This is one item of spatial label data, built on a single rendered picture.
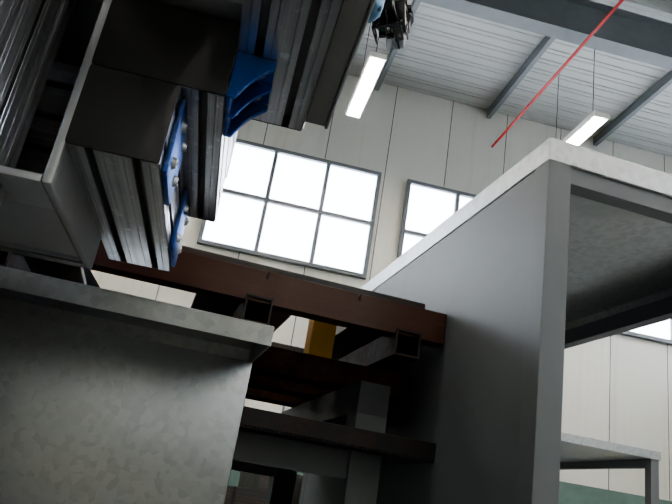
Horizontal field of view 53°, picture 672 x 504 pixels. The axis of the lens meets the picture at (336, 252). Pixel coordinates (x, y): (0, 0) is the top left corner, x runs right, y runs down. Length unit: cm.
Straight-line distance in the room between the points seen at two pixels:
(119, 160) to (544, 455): 67
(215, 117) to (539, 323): 56
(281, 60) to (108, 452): 67
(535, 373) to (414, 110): 1080
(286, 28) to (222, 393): 65
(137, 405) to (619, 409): 1066
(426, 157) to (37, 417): 1047
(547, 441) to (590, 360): 1042
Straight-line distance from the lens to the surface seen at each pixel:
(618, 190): 120
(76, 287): 101
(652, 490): 384
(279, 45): 72
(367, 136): 1124
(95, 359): 115
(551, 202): 110
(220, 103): 73
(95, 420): 114
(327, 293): 126
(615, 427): 1145
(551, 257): 107
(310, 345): 141
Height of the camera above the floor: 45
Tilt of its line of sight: 20 degrees up
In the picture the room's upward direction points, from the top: 9 degrees clockwise
